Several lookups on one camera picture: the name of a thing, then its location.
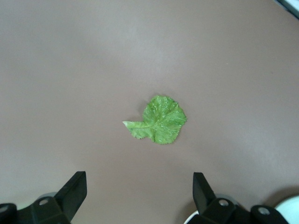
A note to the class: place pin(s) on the white round plate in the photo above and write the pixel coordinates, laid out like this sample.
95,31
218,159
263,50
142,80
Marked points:
289,207

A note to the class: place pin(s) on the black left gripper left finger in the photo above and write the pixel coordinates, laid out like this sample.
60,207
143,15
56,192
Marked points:
67,198

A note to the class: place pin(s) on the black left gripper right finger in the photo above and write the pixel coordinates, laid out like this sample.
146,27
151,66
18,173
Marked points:
205,203

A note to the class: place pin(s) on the pale round plate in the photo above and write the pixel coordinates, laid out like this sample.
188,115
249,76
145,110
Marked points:
192,214

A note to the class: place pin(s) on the green lettuce leaf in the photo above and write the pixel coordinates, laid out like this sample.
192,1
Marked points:
163,121

